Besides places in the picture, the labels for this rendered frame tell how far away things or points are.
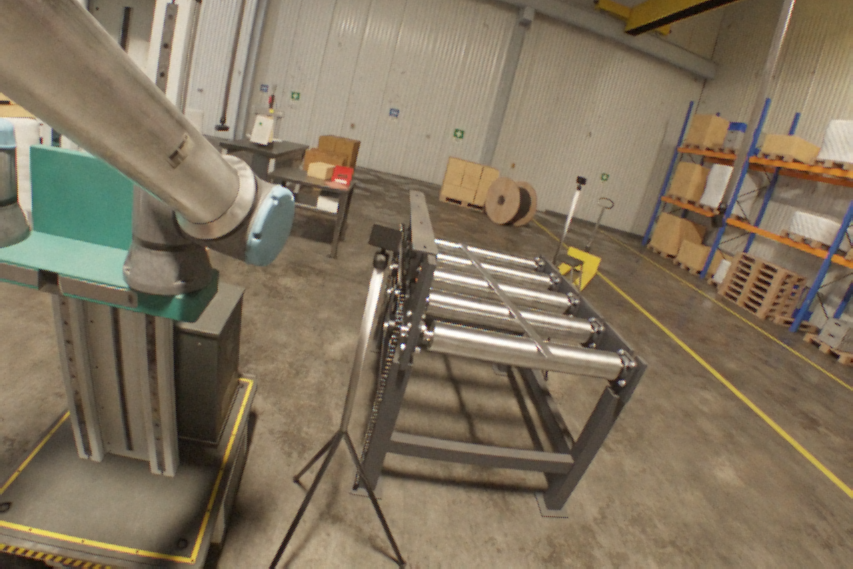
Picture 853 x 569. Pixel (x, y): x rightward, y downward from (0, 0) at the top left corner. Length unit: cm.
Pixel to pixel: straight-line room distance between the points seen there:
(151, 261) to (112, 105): 44
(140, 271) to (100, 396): 72
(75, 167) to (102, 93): 64
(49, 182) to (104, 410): 76
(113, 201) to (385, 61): 1125
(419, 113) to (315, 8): 439
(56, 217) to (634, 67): 1386
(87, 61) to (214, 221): 31
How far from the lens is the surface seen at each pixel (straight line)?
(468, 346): 144
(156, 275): 84
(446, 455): 182
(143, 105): 48
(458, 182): 926
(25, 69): 42
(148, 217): 82
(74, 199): 110
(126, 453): 165
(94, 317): 132
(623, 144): 1375
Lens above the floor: 156
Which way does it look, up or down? 17 degrees down
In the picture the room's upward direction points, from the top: 14 degrees clockwise
